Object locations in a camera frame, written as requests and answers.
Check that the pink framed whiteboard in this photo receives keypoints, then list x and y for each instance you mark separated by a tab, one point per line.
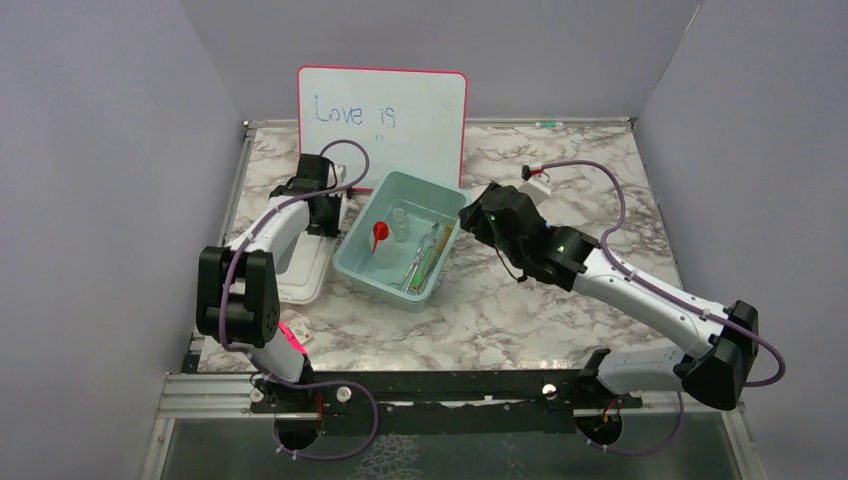
409	120

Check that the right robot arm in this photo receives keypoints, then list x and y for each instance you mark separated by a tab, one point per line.
712	352

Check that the red cap wash bottle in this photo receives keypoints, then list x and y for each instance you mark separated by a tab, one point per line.
385	252

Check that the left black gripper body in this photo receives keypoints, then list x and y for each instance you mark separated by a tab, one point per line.
327	223

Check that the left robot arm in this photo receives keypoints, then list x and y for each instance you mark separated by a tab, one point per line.
238	302

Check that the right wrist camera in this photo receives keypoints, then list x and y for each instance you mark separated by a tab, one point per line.
535	184

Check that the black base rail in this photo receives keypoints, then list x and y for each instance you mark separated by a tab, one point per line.
445	402

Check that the teal plastic bin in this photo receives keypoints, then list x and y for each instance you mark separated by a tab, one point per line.
399	242

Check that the white bin lid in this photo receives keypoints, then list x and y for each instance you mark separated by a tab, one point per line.
300	259

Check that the brown test tube brush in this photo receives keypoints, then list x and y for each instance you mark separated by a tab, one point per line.
439	245

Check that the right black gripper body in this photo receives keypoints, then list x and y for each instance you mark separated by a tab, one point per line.
515	255

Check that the pink highlighter marker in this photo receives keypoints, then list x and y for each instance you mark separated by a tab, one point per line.
297	333

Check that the metal crucible tongs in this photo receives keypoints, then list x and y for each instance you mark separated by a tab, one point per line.
426	241

